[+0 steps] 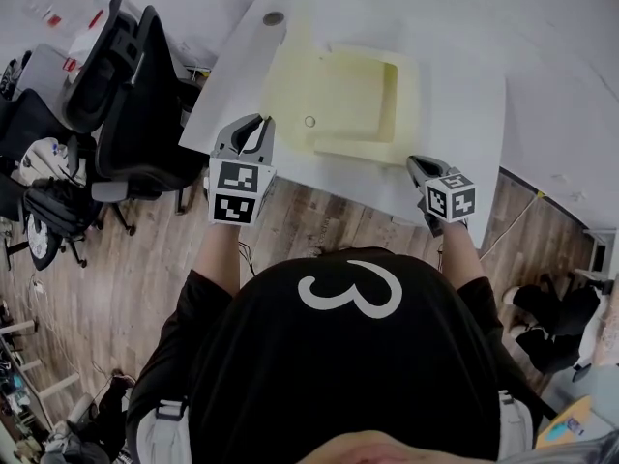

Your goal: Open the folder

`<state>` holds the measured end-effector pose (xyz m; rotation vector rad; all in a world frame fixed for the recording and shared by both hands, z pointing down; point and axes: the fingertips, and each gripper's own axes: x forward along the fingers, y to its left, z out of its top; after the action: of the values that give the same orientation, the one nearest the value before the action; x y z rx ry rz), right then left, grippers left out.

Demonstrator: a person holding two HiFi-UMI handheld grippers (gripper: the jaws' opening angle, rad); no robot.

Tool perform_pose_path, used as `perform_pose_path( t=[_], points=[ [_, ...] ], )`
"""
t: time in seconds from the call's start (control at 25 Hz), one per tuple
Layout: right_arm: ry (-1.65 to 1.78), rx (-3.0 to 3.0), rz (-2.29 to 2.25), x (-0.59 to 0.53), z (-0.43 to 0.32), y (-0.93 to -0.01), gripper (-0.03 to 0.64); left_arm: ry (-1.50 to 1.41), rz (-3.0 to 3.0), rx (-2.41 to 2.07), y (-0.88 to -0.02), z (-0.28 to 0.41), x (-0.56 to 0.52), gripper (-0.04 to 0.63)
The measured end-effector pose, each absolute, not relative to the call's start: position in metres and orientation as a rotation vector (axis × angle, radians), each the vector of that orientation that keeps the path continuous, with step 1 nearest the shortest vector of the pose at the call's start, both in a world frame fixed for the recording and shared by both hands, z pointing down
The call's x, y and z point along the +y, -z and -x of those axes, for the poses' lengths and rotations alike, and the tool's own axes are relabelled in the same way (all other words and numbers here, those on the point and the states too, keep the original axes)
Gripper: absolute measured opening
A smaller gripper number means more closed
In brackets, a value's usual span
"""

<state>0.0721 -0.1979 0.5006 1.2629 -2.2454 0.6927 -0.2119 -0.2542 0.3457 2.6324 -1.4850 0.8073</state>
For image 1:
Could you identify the person's left forearm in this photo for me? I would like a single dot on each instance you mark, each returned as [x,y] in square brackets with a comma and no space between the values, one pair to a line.
[217,254]

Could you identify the small wooden table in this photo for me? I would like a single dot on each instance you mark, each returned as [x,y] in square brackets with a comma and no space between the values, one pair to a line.
[566,423]

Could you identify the black t-shirt with white print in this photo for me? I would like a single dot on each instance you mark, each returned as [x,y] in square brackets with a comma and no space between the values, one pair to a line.
[338,365]

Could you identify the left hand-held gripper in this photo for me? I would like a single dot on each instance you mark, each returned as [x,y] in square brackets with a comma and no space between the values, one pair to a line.
[239,191]

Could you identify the white table frame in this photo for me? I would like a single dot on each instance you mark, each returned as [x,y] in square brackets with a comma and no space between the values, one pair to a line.
[34,365]

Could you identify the black bag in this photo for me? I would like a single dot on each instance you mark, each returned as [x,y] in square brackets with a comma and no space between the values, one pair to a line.
[113,404]

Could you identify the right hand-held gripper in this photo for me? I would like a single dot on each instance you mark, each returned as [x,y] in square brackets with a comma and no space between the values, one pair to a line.
[450,198]

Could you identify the black office chair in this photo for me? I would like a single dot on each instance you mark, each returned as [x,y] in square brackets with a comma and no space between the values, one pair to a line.
[140,114]
[99,80]
[29,128]

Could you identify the white cloth with print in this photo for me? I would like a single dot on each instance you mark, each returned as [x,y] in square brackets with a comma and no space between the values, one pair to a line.
[46,155]

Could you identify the black backpack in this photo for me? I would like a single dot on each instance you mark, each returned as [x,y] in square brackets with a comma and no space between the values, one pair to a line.
[55,215]

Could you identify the person's right forearm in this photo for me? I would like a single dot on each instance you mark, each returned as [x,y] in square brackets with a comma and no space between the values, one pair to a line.
[462,254]

